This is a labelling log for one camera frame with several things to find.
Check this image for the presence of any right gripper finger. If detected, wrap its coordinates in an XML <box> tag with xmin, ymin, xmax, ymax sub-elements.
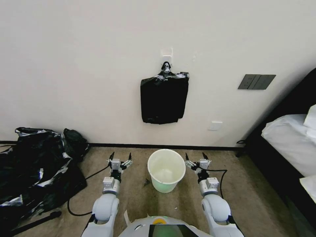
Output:
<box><xmin>202</xmin><ymin>152</ymin><xmax>213</xmax><ymax>166</ymax></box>
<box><xmin>185</xmin><ymin>153</ymin><xmax>199</xmax><ymax>171</ymax></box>

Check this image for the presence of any white plastic trash bin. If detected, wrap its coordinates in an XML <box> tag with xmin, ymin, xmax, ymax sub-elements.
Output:
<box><xmin>147</xmin><ymin>149</ymin><xmax>186</xmax><ymax>194</ymax></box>

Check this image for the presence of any small bunched black bag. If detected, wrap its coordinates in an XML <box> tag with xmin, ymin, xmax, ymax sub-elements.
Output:
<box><xmin>63</xmin><ymin>128</ymin><xmax>90</xmax><ymax>163</ymax></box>

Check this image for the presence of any flat black trash bag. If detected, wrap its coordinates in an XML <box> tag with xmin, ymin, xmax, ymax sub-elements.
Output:
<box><xmin>140</xmin><ymin>62</ymin><xmax>191</xmax><ymax>125</ymax></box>

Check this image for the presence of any crumpled black trash bag pile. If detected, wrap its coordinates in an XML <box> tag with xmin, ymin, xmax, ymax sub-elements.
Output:
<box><xmin>0</xmin><ymin>127</ymin><xmax>87</xmax><ymax>224</ymax></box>

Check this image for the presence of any black baseboard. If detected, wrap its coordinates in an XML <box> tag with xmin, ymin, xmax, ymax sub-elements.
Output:
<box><xmin>0</xmin><ymin>140</ymin><xmax>241</xmax><ymax>151</ymax></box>

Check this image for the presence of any white paper strip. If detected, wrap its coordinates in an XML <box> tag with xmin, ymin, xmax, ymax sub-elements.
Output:
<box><xmin>123</xmin><ymin>209</ymin><xmax>135</xmax><ymax>227</ymax></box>

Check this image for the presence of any white robot front shell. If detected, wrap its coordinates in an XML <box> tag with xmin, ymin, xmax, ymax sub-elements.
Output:
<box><xmin>118</xmin><ymin>215</ymin><xmax>206</xmax><ymax>237</ymax></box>

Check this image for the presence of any white duvet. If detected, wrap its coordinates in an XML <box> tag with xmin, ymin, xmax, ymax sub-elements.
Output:
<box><xmin>261</xmin><ymin>113</ymin><xmax>316</xmax><ymax>177</ymax></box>

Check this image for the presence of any black rod with knob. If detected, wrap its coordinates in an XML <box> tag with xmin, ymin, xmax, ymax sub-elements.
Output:
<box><xmin>9</xmin><ymin>210</ymin><xmax>62</xmax><ymax>237</ymax></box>

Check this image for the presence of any white bed sheet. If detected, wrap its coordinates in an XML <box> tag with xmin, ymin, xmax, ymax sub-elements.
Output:
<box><xmin>299</xmin><ymin>175</ymin><xmax>316</xmax><ymax>198</ymax></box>

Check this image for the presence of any white pillow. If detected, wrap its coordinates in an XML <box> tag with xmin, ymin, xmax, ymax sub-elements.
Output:
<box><xmin>303</xmin><ymin>104</ymin><xmax>316</xmax><ymax>128</ymax></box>

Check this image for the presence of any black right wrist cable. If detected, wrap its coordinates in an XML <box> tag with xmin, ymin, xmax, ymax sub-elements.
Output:
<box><xmin>208</xmin><ymin>169</ymin><xmax>228</xmax><ymax>199</ymax></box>

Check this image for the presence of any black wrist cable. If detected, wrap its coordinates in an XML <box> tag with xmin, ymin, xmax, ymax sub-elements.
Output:
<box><xmin>67</xmin><ymin>165</ymin><xmax>111</xmax><ymax>216</ymax></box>
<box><xmin>208</xmin><ymin>169</ymin><xmax>228</xmax><ymax>199</ymax></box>

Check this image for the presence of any white wall socket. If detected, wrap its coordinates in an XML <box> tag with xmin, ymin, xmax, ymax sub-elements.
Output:
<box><xmin>207</xmin><ymin>121</ymin><xmax>223</xmax><ymax>131</ymax></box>

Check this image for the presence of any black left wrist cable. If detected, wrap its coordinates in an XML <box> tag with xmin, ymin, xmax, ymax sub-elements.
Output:
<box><xmin>67</xmin><ymin>165</ymin><xmax>111</xmax><ymax>216</ymax></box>

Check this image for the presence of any black bed frame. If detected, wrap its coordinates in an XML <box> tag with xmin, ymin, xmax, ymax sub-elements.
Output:
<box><xmin>236</xmin><ymin>66</ymin><xmax>316</xmax><ymax>237</ymax></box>

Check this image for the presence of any dark grey switch panel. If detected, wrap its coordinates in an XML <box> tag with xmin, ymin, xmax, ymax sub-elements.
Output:
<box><xmin>238</xmin><ymin>74</ymin><xmax>277</xmax><ymax>90</ymax></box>

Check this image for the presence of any white wall hook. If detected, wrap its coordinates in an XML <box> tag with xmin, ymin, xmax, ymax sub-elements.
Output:
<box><xmin>160</xmin><ymin>49</ymin><xmax>174</xmax><ymax>66</ymax></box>

